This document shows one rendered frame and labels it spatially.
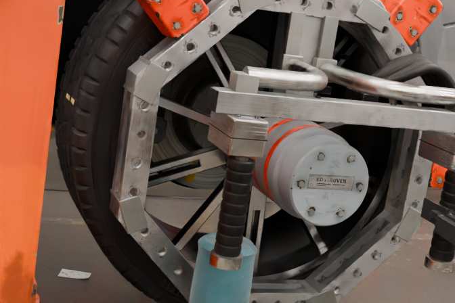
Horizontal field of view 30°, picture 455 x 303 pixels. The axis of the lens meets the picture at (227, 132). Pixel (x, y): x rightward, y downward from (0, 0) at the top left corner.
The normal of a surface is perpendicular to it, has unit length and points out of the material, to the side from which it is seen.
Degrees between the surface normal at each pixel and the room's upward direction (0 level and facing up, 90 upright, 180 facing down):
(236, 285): 88
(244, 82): 90
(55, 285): 0
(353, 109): 90
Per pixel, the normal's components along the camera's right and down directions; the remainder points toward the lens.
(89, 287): 0.15, -0.97
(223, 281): 0.02, 0.15
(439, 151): -0.93, -0.07
